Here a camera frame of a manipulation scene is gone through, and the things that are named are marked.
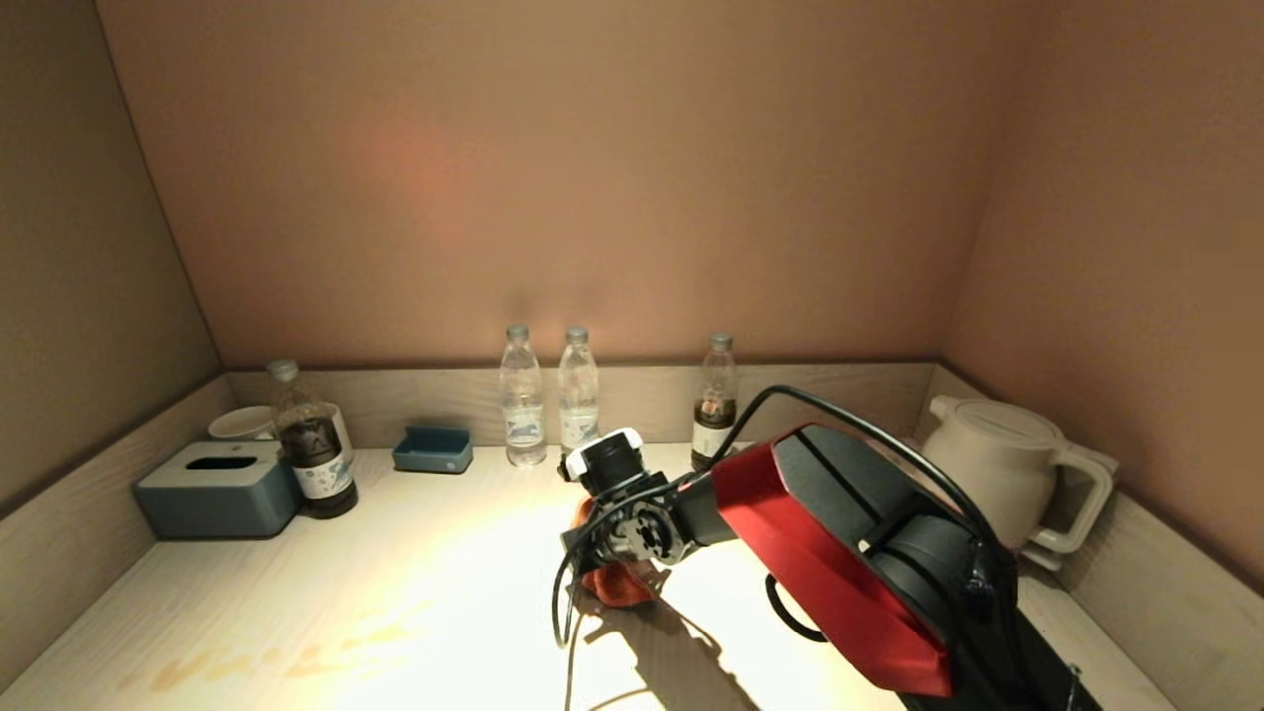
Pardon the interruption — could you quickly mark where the large dark drink bottle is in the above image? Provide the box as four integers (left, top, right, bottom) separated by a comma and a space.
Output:
267, 359, 359, 520

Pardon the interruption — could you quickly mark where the small blue tray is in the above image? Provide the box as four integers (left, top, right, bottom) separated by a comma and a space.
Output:
392, 426, 474, 476

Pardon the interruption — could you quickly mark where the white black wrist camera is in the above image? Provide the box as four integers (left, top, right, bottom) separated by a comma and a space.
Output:
561, 428, 648, 495

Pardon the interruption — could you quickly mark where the blue tissue box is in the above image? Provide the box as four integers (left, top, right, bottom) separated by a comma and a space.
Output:
135, 441, 302, 540

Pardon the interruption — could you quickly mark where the white ceramic cup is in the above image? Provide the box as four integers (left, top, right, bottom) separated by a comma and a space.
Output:
208, 406, 278, 442

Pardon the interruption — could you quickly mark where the white electric kettle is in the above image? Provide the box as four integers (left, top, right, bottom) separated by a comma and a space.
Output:
923, 396, 1119, 572

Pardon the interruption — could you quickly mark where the short black cable loop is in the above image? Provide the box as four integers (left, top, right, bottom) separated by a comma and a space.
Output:
765, 576, 832, 644

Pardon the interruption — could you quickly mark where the clear water bottle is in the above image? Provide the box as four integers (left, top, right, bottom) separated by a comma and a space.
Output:
499, 325, 548, 468
557, 327, 603, 455

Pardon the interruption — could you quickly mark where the long black cable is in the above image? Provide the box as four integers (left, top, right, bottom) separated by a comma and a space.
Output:
551, 385, 1018, 711

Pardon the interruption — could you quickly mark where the small dark drink bottle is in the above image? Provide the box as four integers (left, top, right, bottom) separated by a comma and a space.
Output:
690, 333, 738, 473

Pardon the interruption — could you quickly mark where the orange microfibre cloth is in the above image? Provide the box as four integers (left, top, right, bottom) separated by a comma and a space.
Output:
576, 494, 658, 609

